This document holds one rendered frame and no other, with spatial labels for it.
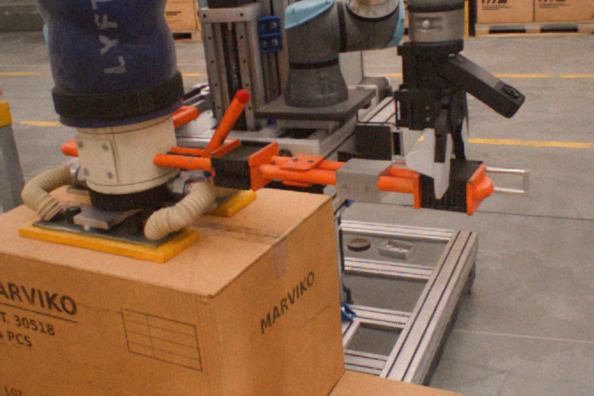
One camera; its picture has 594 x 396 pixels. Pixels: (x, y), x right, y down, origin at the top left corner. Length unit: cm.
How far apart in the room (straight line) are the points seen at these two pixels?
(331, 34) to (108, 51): 60
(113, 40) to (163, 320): 45
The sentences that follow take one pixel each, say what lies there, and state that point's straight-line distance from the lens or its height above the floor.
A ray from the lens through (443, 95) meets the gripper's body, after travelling 99.
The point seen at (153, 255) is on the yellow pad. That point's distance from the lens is 120.
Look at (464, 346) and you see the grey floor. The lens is 264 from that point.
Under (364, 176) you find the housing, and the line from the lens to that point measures 107.
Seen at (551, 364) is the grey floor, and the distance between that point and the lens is 258.
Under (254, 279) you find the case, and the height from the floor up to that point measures 91.
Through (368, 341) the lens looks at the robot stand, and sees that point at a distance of 228.
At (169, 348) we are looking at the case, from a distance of 120.
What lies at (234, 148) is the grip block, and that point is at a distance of 124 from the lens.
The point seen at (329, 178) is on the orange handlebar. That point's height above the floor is 108.
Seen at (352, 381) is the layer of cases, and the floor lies 54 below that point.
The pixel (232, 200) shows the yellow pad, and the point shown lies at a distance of 136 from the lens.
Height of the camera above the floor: 146
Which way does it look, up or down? 20 degrees down
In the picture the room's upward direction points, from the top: 5 degrees counter-clockwise
